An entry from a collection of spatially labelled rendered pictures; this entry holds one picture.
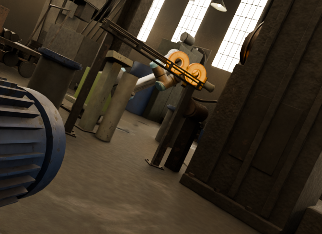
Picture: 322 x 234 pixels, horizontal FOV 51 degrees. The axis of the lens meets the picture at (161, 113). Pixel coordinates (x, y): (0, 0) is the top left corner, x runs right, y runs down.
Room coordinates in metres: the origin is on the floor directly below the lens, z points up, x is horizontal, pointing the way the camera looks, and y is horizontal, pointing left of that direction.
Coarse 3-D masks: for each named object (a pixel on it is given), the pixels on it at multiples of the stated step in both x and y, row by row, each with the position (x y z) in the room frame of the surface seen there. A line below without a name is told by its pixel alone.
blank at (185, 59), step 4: (176, 52) 2.31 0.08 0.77; (180, 52) 2.32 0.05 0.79; (172, 56) 2.31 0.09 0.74; (176, 56) 2.32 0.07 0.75; (180, 56) 2.33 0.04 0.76; (184, 56) 2.34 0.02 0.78; (172, 60) 2.31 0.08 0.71; (184, 60) 2.34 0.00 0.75; (188, 60) 2.35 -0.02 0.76; (184, 64) 2.35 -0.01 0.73; (188, 64) 2.36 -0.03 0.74; (172, 68) 2.32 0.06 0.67; (184, 68) 2.35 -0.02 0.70; (176, 72) 2.33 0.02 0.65
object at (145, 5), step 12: (132, 0) 5.62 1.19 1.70; (144, 0) 5.41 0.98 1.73; (192, 0) 15.40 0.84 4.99; (120, 12) 5.53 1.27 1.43; (132, 12) 5.56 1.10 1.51; (144, 12) 5.50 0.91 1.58; (120, 24) 5.60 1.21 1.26; (132, 24) 5.39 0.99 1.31; (120, 36) 5.58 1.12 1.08; (120, 48) 5.37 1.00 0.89
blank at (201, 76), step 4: (192, 64) 2.37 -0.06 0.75; (196, 64) 2.38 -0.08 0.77; (200, 64) 2.39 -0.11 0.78; (188, 68) 2.36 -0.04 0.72; (192, 68) 2.37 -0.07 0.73; (196, 68) 2.38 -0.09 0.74; (200, 68) 2.39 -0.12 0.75; (204, 68) 2.40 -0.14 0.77; (192, 72) 2.38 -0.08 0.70; (200, 72) 2.40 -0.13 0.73; (204, 72) 2.41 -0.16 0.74; (200, 76) 2.40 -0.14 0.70; (204, 76) 2.41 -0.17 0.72; (188, 80) 2.37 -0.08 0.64; (196, 80) 2.39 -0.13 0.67; (200, 80) 2.40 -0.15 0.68; (196, 84) 2.40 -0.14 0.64
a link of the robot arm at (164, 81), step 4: (164, 76) 2.58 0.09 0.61; (168, 76) 2.63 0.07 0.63; (156, 80) 2.61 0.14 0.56; (160, 80) 2.58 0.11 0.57; (164, 80) 2.58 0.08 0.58; (168, 80) 2.60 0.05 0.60; (172, 80) 2.62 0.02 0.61; (156, 84) 2.61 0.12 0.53; (160, 84) 2.57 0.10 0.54; (164, 84) 2.58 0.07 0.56; (168, 84) 2.60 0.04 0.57; (172, 84) 2.63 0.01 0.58; (160, 88) 2.60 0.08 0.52; (164, 88) 2.59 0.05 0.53
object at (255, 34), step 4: (260, 24) 2.57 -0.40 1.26; (256, 28) 2.55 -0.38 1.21; (260, 28) 2.56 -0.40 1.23; (256, 32) 2.55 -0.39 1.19; (252, 36) 2.53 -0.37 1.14; (256, 36) 2.53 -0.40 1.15; (252, 40) 2.54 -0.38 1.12; (248, 44) 2.54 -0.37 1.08; (252, 44) 2.53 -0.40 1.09; (248, 48) 2.54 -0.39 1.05; (248, 52) 2.55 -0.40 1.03; (244, 56) 2.56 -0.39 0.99; (244, 60) 2.58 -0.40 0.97
